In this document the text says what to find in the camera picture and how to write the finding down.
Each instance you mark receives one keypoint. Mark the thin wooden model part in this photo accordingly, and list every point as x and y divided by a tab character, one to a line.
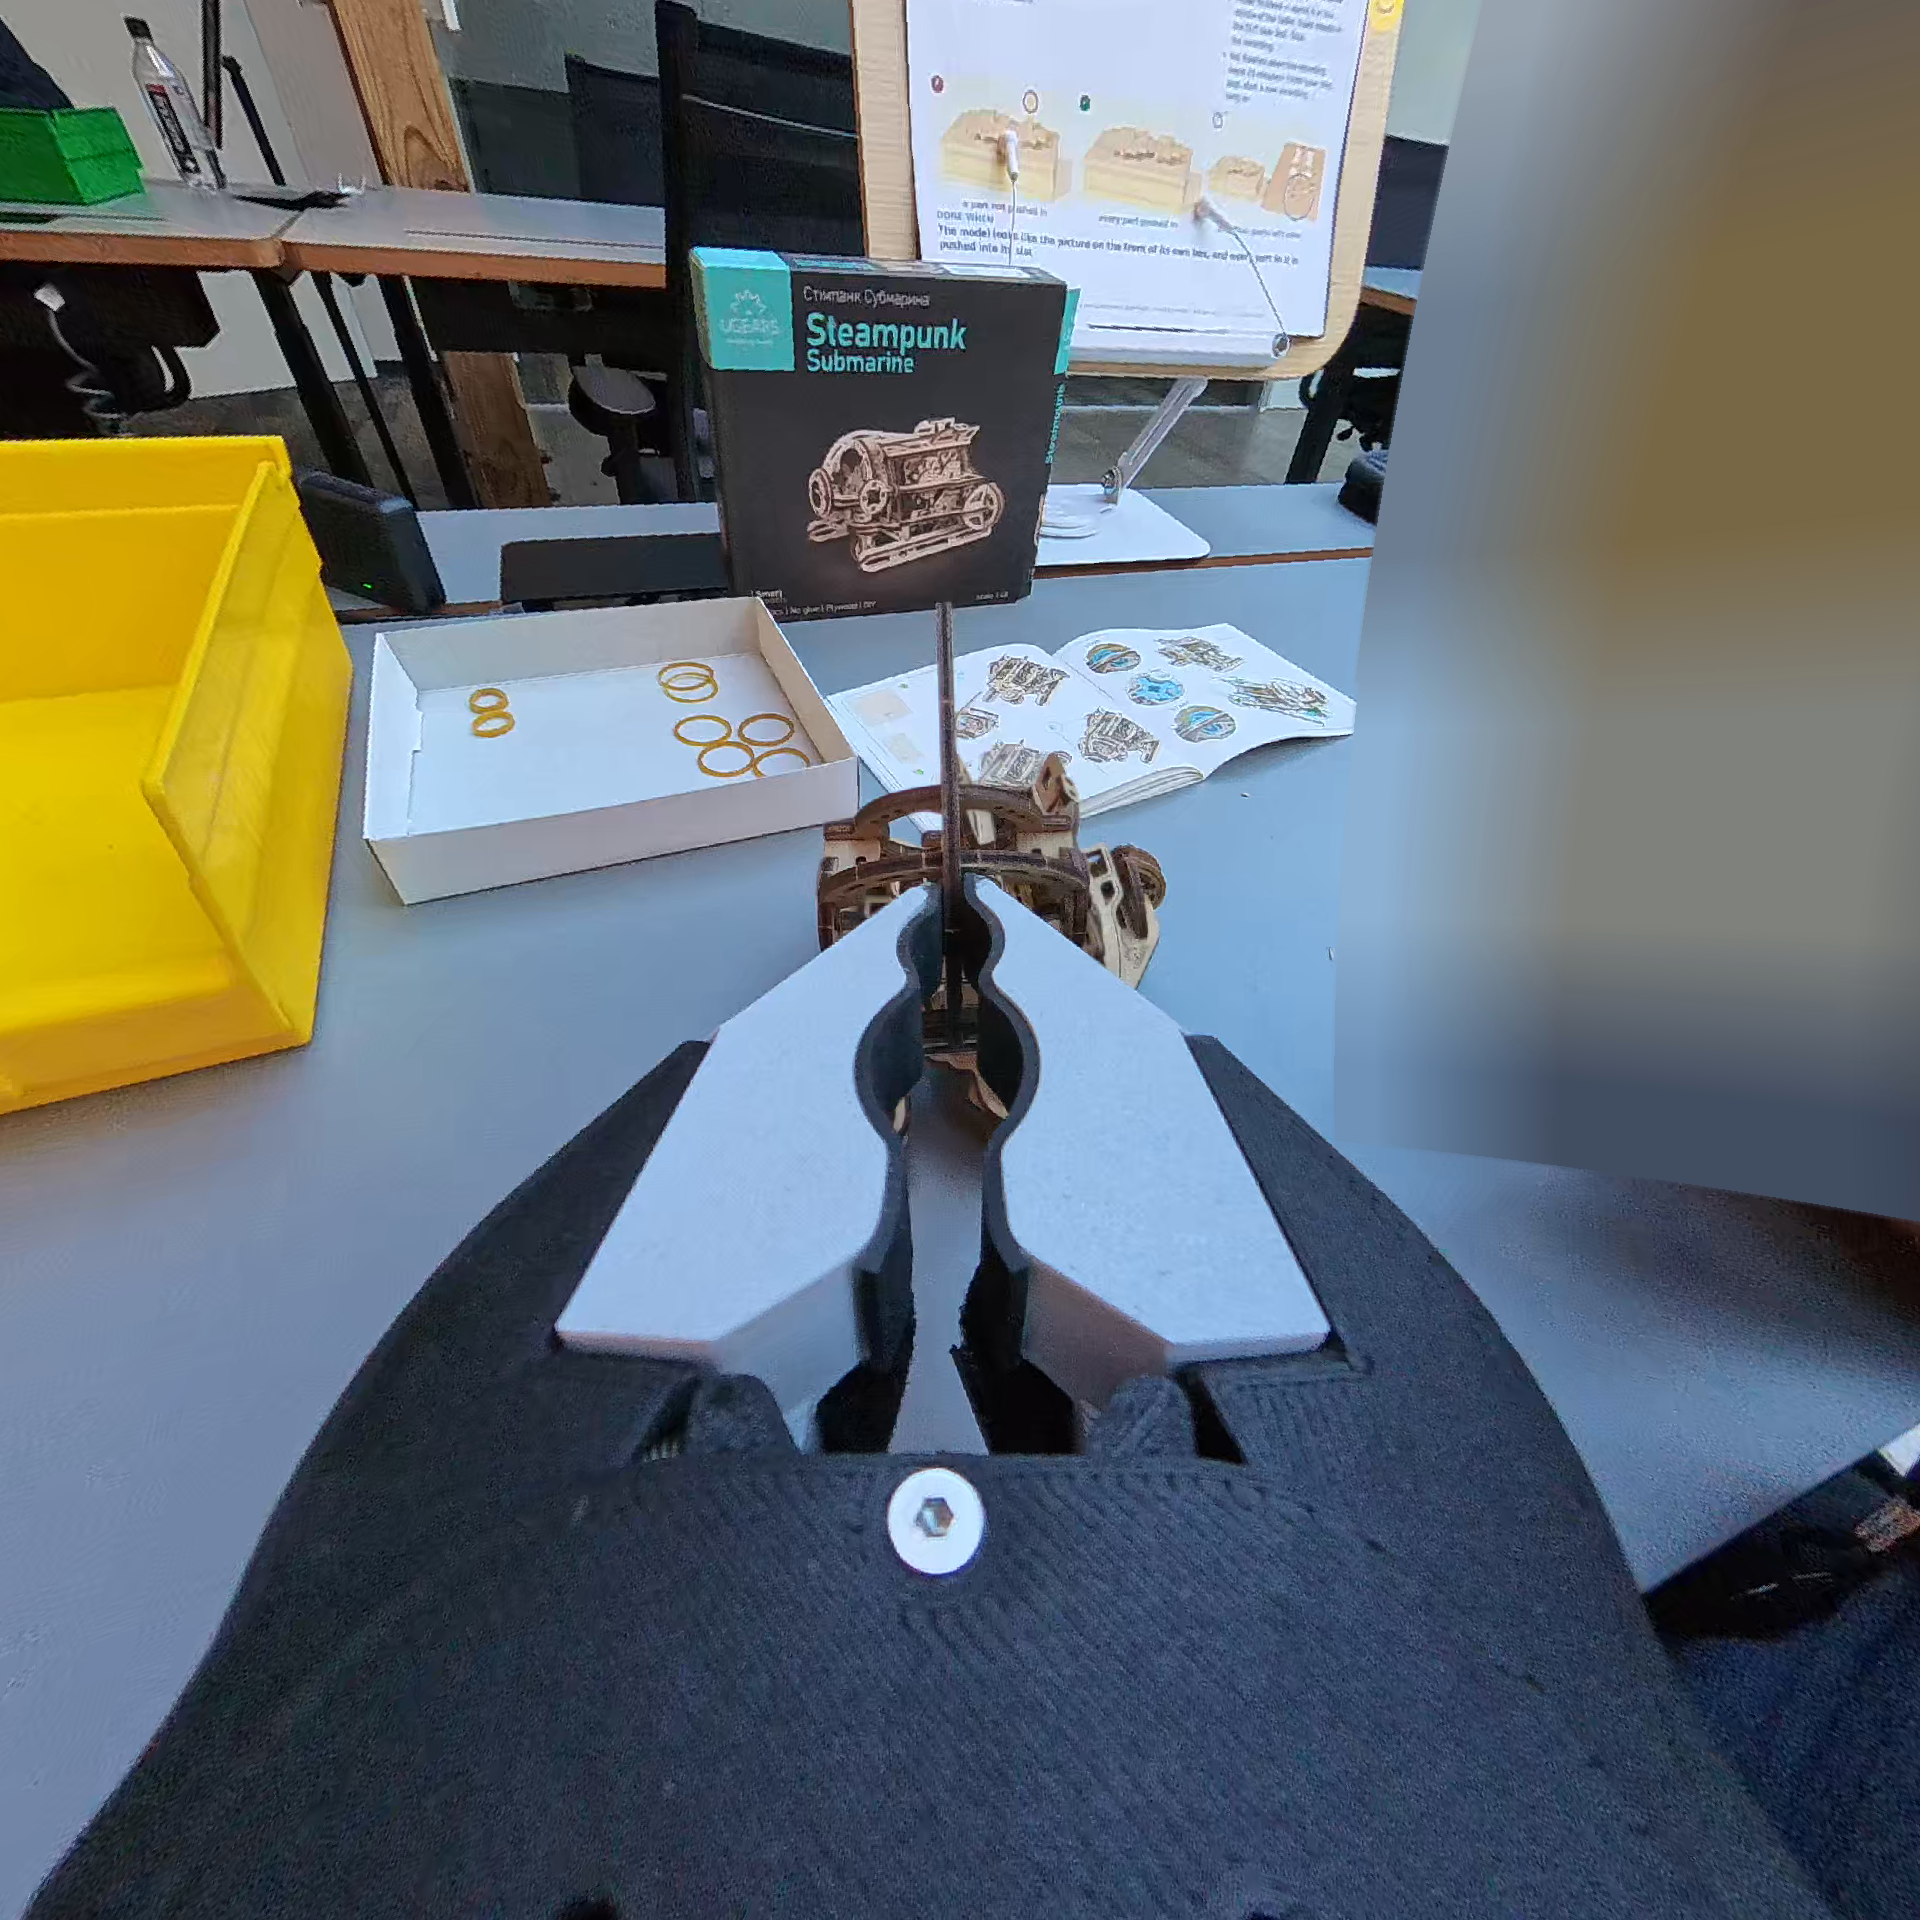
949	720

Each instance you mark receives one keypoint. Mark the open instruction booklet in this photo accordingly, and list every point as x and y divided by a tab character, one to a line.
1140	704

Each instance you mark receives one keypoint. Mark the white cardboard box tray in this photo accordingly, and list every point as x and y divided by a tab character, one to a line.
600	810

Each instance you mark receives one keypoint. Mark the white board stand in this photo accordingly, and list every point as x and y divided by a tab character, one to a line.
1119	525

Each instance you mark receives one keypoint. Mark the black stool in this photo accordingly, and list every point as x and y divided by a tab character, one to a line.
615	403

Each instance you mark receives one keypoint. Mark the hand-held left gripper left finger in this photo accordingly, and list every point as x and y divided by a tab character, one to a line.
750	1201

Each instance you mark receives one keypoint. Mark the black electronic device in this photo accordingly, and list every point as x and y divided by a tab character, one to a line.
368	541

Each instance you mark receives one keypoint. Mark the green plastic bin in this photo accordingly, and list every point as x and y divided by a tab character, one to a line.
61	151

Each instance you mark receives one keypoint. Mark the black textured rounded pad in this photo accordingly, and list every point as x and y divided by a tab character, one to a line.
1362	483

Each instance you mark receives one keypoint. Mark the wood-edged background table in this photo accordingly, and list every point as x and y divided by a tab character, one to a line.
450	241

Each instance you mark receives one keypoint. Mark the black model kit box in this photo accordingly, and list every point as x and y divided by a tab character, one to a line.
885	435

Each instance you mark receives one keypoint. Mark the yellow plastic bin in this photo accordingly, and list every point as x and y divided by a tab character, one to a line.
134	780

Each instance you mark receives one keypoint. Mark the wooden post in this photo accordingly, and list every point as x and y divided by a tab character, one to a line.
450	225

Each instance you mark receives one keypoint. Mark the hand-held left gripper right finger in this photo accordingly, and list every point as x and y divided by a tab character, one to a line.
1140	1215

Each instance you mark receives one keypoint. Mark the instruction sheet board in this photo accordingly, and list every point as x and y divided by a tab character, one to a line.
1140	165

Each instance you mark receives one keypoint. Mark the clear water bottle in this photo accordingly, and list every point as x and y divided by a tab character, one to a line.
169	104

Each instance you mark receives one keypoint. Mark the group of yellow rubber bands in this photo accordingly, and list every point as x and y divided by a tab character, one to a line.
734	743

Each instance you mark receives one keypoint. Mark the wooden submarine model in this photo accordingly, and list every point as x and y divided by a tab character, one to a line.
1050	819

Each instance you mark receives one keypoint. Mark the flat black pad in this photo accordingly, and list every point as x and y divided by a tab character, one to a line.
615	571

